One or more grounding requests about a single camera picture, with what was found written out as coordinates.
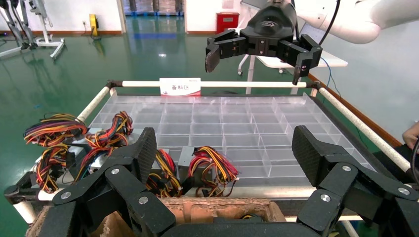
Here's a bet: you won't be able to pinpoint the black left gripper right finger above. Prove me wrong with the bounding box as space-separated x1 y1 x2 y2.
291 125 419 237

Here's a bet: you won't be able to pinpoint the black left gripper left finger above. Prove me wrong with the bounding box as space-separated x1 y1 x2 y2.
51 127 176 237

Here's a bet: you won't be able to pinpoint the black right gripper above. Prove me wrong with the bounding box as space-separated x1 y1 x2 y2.
205 2 324 86

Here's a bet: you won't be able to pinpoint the bystander hand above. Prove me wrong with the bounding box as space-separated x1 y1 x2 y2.
402 121 419 150

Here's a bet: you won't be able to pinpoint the red cabinet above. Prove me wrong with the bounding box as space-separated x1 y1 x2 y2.
216 12 240 35

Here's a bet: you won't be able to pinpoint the white table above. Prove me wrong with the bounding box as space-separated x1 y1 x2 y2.
238 49 348 95

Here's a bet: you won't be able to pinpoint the clear acrylic divider tray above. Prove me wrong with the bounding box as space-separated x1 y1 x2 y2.
88 93 377 192

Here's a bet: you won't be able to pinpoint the white red label sign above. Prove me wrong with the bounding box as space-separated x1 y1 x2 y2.
159 78 202 97

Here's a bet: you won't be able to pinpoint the brown cardboard box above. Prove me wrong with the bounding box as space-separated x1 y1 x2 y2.
25 196 287 237

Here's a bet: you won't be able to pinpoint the stacked goods on blue pallets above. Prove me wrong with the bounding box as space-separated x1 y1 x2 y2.
124 0 185 17

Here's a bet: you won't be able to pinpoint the yellow floor device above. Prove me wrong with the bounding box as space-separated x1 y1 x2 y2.
89 13 101 40

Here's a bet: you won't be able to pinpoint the white metal stand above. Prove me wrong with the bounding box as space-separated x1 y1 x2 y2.
29 0 65 60

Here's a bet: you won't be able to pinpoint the grey legged robot stand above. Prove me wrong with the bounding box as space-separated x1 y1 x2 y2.
0 0 37 58

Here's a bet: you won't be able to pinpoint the power supply with yellow red wires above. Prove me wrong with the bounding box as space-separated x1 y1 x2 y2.
145 149 184 198

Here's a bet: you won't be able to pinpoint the white tube cart frame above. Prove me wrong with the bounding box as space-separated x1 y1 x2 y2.
3 79 413 237

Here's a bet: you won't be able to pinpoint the grey power supply red wires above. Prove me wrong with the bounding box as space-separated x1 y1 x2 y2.
178 145 240 198

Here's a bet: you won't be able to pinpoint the blue cable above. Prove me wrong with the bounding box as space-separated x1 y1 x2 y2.
320 57 343 99

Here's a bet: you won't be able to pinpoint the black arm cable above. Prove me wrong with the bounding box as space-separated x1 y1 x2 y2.
318 0 341 46

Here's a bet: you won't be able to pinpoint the far left coloured wire bundle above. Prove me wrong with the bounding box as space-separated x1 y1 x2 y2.
23 113 90 158

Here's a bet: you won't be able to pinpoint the power supply with orange wires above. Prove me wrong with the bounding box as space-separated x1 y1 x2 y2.
35 144 71 194

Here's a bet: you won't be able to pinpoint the thick black cable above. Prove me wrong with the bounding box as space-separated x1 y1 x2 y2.
410 137 419 187

